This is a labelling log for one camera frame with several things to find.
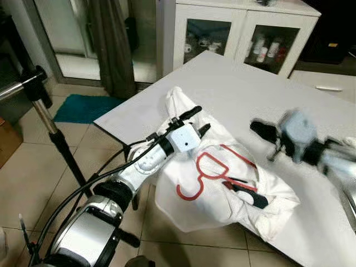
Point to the white glass-door cabinet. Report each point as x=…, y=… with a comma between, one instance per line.
x=245, y=16

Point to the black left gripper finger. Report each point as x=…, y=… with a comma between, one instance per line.
x=204, y=130
x=190, y=113

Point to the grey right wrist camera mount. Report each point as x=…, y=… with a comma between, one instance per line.
x=297, y=130

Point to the dark TV stand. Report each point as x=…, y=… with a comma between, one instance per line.
x=334, y=33

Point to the teal floor mat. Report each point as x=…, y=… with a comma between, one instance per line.
x=83, y=108

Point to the white printed T-shirt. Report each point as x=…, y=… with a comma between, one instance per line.
x=222, y=211

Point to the chrome clothes rack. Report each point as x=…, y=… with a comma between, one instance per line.
x=36, y=83

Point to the red bottle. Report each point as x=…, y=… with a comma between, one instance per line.
x=282, y=54

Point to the red plastic hanger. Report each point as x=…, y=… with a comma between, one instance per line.
x=189, y=198

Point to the white low drawer unit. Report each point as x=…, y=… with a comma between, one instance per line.
x=334, y=80

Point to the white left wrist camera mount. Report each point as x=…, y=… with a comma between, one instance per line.
x=183, y=138

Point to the dark grey curtain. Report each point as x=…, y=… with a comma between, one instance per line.
x=114, y=50

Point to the brown cardboard box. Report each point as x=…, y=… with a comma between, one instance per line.
x=8, y=142

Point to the black glass console table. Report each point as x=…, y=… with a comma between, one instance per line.
x=6, y=72

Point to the dark robot foot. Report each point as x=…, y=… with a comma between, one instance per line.
x=140, y=262

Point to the glass sliding door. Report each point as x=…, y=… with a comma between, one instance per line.
x=67, y=33

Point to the white bottle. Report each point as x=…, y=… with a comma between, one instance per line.
x=258, y=50
x=272, y=50

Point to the white table with black legs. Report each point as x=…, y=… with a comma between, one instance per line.
x=250, y=89

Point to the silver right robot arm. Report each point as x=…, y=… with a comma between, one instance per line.
x=339, y=161

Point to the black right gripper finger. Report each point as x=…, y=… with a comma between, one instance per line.
x=262, y=125
x=271, y=137

